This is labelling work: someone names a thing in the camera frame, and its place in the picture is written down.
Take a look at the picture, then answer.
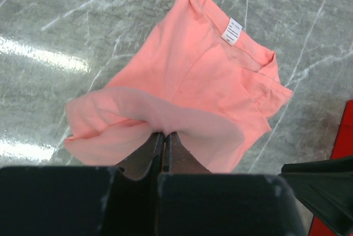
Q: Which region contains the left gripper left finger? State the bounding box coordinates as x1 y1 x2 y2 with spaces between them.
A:
1 133 164 235

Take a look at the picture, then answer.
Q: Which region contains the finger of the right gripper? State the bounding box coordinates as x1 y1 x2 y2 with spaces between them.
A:
280 156 352 235

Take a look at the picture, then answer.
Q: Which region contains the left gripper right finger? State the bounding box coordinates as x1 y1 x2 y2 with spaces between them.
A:
157 132 305 235

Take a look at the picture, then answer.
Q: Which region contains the salmon pink t shirt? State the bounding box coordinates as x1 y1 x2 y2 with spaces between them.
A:
64 0 292 173

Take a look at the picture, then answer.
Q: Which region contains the red plastic bin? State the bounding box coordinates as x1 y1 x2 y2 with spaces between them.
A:
308 100 353 236

